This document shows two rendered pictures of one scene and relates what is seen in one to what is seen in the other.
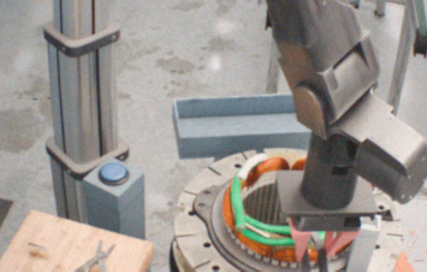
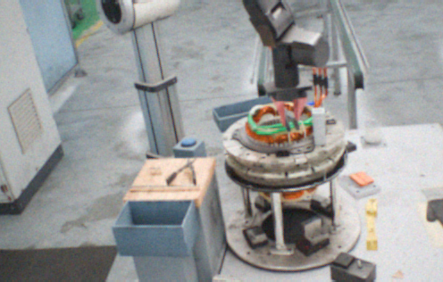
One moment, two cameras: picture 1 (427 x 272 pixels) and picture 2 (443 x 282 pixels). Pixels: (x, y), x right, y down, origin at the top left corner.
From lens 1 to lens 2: 0.58 m
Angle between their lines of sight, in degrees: 12
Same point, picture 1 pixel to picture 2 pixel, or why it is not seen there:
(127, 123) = not seen: hidden behind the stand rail
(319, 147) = (276, 57)
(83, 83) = (162, 107)
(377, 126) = (297, 36)
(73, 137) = (162, 141)
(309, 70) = (261, 14)
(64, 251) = (169, 170)
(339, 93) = (276, 22)
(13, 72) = (104, 174)
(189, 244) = (232, 148)
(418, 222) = (370, 159)
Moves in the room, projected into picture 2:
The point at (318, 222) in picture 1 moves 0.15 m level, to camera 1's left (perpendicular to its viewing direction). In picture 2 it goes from (285, 95) to (218, 104)
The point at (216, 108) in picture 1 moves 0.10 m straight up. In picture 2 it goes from (235, 110) to (230, 80)
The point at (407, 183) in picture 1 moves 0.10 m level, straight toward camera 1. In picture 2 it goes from (317, 54) to (309, 72)
